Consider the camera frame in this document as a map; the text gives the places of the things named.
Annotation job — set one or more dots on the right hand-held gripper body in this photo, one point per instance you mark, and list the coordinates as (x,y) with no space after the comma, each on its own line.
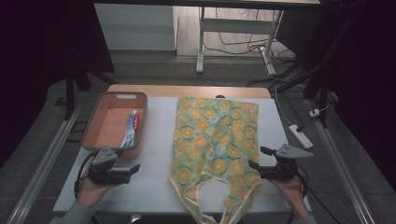
(281,169)

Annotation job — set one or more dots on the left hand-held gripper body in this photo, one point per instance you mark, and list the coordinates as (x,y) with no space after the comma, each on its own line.
(106,174)

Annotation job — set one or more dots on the toothpaste tube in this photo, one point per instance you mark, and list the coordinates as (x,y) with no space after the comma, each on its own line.
(130,129)

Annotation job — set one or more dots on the orange plastic basket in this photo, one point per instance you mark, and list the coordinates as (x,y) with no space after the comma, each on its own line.
(113,124)

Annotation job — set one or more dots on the yellow fruit print shopping bag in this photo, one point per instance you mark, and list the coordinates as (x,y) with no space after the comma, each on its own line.
(214,146)

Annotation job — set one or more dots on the person's left hand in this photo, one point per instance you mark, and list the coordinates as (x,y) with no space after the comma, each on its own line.
(91,191)

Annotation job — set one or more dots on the person's right hand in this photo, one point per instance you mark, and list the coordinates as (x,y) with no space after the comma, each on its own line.
(291,194)

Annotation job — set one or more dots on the white table cover sheet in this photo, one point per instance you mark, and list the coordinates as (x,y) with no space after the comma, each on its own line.
(158,174)

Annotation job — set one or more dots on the white power strip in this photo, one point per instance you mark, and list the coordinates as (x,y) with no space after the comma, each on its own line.
(300,136)

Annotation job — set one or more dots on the small white plug adapter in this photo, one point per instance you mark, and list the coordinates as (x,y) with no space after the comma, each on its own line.
(315,113)

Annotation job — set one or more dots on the black metal stand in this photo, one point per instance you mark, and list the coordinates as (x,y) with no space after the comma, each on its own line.
(320,81)
(70,90)

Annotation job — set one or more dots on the white cabinet panel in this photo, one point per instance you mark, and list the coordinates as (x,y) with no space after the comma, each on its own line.
(135,26)

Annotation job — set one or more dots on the grey metal rail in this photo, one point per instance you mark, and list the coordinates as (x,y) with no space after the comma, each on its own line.
(43,165)
(342,168)

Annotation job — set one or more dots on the white desk frame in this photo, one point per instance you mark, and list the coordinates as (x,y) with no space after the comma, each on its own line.
(236,26)

